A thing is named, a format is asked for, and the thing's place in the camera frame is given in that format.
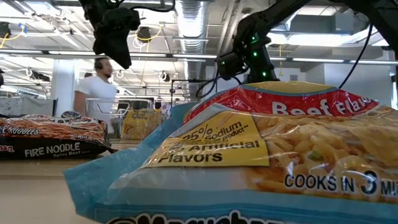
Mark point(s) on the black round ceiling lamp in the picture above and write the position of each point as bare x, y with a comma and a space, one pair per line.
166, 77

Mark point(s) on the silver ventilation duct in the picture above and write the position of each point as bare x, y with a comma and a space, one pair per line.
192, 25

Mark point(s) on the yellow Maruchan ramen pack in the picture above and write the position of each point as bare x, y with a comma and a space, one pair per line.
140, 124

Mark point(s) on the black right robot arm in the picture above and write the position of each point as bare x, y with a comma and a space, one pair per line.
270, 18

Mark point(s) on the white pillar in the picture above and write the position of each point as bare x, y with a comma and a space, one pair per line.
63, 87

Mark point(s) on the blue Maruchan beef ramen pack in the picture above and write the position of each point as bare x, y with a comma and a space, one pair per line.
217, 186

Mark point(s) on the person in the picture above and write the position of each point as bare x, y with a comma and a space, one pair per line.
96, 90

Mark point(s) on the clear plastic bin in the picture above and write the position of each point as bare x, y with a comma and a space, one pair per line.
102, 105

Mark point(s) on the grey partition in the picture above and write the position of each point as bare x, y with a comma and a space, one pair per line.
28, 107

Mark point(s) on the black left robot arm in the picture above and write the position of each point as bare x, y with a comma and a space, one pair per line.
93, 6

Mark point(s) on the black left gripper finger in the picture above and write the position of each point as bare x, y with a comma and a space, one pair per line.
115, 46

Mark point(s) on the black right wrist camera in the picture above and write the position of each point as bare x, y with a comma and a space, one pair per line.
231, 65

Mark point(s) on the black fire noodle pack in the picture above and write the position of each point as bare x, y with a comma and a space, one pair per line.
46, 146

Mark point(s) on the black ceiling speaker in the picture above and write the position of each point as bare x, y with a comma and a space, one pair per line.
144, 33

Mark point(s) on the long ceiling light rail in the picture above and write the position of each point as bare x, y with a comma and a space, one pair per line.
192, 56

